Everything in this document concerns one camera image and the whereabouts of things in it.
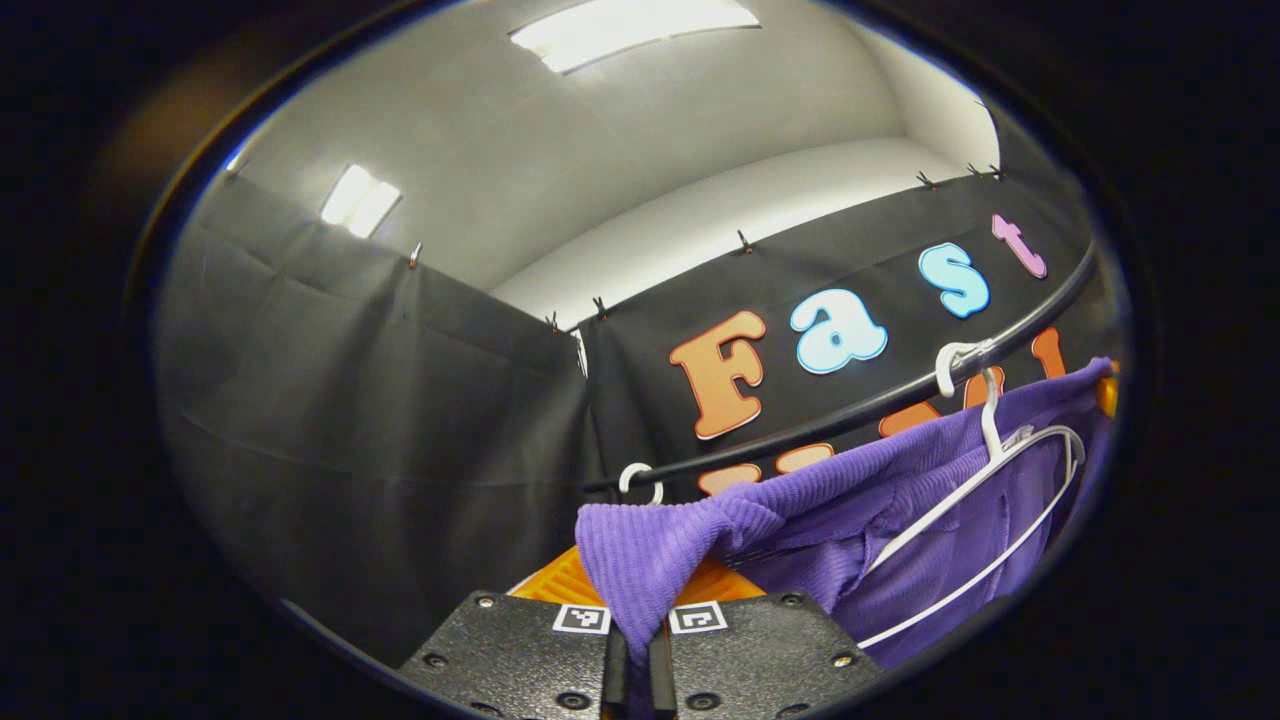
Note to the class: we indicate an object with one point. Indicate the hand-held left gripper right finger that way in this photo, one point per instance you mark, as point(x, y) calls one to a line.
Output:
point(662, 685)

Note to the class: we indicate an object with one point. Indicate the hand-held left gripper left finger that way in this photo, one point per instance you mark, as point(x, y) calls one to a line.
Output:
point(615, 685)

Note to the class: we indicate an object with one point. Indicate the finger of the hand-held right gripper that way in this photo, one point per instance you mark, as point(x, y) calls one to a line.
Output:
point(1108, 392)

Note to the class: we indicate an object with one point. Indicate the white clothes hanger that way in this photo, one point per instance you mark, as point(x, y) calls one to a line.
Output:
point(640, 466)
point(990, 415)

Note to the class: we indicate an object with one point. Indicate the row of black clips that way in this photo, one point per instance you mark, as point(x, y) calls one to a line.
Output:
point(745, 242)

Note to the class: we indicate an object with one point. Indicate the square ceiling light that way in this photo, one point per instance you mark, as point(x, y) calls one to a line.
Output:
point(360, 200)

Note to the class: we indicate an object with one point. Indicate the long ceiling light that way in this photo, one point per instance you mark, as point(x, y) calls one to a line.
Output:
point(630, 30)

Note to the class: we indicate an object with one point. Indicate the black clothes rail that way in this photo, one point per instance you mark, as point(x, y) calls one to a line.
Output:
point(800, 432)

